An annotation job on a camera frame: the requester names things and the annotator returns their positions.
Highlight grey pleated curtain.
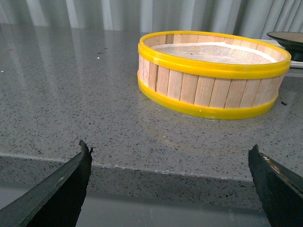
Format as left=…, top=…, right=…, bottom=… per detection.
left=0, top=0, right=303, bottom=39

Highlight white steamer cloth liner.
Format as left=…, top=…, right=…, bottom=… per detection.
left=152, top=42, right=277, bottom=65

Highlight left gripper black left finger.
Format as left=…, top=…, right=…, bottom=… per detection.
left=0, top=140, right=93, bottom=227

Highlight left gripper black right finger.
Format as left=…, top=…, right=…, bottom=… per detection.
left=248, top=145, right=303, bottom=227

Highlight white rectangular tray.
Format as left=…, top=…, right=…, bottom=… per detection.
left=260, top=39, right=303, bottom=69

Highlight brown plate with black rim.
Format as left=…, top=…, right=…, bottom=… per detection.
left=267, top=32, right=303, bottom=62

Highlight wooden steamer basket, yellow rims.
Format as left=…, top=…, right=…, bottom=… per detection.
left=137, top=31, right=291, bottom=120

